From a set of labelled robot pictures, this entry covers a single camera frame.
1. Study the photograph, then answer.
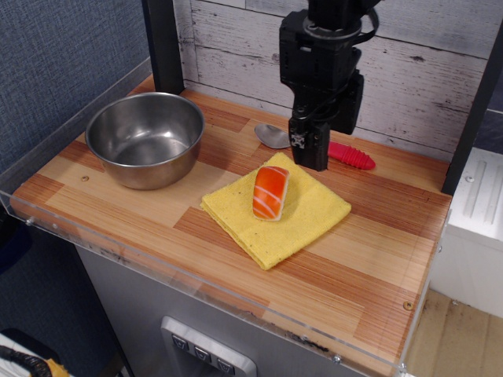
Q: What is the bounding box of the grey cabinet with button panel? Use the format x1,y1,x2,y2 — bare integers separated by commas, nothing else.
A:
77,247,358,376

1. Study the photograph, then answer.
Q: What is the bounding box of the black vertical post left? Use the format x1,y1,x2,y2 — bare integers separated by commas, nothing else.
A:
141,0,185,94

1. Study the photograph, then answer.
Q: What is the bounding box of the clear acrylic table guard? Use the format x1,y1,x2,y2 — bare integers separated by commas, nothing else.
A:
0,57,451,377

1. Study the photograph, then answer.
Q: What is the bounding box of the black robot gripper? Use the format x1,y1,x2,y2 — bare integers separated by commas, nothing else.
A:
279,10,364,171

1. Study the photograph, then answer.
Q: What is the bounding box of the black vertical post right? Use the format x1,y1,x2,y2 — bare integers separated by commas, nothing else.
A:
442,1,502,195

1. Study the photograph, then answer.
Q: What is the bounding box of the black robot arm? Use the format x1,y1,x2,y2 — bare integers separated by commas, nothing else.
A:
279,1,379,171

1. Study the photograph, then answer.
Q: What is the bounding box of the salmon nigiri sushi toy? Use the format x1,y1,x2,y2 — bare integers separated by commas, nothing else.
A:
252,166,290,221

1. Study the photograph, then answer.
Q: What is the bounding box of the stainless steel bowl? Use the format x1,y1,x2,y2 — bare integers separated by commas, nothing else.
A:
85,92,205,190

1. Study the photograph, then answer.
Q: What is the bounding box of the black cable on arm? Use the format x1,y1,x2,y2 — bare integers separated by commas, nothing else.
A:
355,7,380,44

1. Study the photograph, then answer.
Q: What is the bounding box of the metal spoon with red handle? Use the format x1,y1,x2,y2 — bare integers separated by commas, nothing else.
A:
255,123,376,170

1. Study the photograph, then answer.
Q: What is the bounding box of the black vertical post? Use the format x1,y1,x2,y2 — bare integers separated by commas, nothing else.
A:
442,1,502,195
141,0,185,94

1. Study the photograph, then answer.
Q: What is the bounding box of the yellow folded cloth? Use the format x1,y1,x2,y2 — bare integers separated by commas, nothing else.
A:
200,152,351,270

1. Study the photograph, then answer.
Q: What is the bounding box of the black and yellow cable bundle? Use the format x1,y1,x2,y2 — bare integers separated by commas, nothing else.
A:
0,345,70,377

